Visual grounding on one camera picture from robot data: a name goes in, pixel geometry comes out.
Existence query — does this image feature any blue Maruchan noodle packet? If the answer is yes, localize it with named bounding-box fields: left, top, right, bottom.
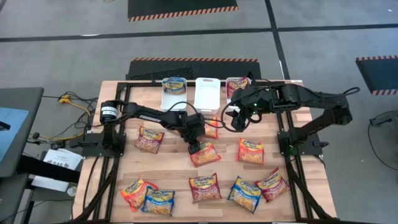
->
left=226, top=175, right=262, bottom=215
left=140, top=185, right=176, bottom=217
left=163, top=77, right=188, bottom=96

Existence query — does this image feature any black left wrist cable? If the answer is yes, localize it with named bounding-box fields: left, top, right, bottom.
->
left=162, top=101, right=201, bottom=124

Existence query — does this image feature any yellow floor cable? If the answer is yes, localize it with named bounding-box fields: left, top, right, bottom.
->
left=40, top=99, right=93, bottom=141

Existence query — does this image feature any red Maruchan noodle packet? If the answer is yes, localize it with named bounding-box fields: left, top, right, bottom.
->
left=188, top=172, right=223, bottom=204
left=254, top=167, right=292, bottom=203
left=226, top=77, right=249, bottom=100
left=133, top=125, right=165, bottom=155

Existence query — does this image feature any orange Maruchan noodle packet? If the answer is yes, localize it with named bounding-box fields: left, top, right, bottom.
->
left=235, top=138, right=265, bottom=166
left=189, top=141, right=223, bottom=168
left=203, top=116, right=220, bottom=140
left=120, top=176, right=159, bottom=213

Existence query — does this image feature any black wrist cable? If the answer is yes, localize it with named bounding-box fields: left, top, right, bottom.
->
left=220, top=102, right=264, bottom=134
left=162, top=101, right=201, bottom=124

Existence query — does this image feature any black floor cable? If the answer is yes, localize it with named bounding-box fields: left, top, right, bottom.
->
left=368, top=123, right=398, bottom=171

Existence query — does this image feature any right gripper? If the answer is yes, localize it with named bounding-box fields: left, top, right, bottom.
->
left=229, top=86, right=264, bottom=133

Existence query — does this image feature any black hazard-striped floor mat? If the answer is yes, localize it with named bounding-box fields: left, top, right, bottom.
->
left=127, top=0, right=239, bottom=22
left=126, top=57, right=262, bottom=81
left=355, top=55, right=398, bottom=96

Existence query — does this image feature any blue screen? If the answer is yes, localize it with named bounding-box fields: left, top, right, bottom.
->
left=0, top=106, right=30, bottom=162

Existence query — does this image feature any black desk beam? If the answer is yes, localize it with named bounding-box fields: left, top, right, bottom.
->
left=17, top=154, right=81, bottom=184

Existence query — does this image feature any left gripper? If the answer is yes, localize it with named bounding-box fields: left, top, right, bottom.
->
left=182, top=113, right=206, bottom=156

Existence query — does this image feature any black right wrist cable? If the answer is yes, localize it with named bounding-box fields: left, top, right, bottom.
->
left=220, top=102, right=264, bottom=134

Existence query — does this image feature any white plastic bin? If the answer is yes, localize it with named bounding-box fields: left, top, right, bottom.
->
left=193, top=77, right=221, bottom=115
left=225, top=77, right=252, bottom=113
left=160, top=77, right=188, bottom=112

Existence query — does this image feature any white paper sheet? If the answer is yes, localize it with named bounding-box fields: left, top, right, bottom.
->
left=30, top=148, right=84, bottom=193

